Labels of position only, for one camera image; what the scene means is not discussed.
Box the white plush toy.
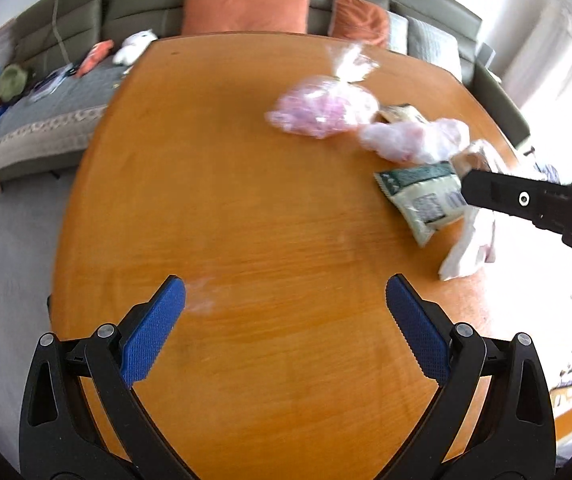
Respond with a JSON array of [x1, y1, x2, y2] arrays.
[[113, 30, 159, 67]]

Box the pink plush toy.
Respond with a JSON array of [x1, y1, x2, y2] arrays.
[[76, 40, 115, 78]]

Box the white plastic bags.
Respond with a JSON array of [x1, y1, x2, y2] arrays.
[[438, 139, 509, 282]]

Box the small orange cushion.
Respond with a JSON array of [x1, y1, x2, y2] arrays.
[[332, 0, 391, 48]]

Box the green hat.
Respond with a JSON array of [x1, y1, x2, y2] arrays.
[[0, 64, 29, 101]]

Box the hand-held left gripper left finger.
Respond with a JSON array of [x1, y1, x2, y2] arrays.
[[18, 275, 202, 480]]

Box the narrow grey cushion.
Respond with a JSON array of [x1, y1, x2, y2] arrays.
[[386, 10, 410, 55]]

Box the wide grey cushion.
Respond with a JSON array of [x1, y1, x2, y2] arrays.
[[406, 16, 463, 83]]

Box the clear plastic packet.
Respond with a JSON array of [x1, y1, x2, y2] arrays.
[[31, 67, 74, 101]]

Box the olive packet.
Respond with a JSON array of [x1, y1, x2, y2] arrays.
[[381, 104, 429, 124]]

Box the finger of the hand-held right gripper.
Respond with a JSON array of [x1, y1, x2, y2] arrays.
[[460, 169, 572, 261]]

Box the grey lace-trimmed blanket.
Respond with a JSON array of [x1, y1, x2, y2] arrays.
[[0, 55, 129, 176]]

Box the large orange cushion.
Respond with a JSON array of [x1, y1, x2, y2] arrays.
[[182, 0, 312, 36]]

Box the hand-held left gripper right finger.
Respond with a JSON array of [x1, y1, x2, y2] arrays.
[[376, 273, 558, 480]]

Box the green and white packet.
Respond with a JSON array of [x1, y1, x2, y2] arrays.
[[373, 161, 469, 247]]

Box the clear pink plastic bag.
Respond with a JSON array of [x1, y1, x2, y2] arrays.
[[265, 42, 382, 140]]

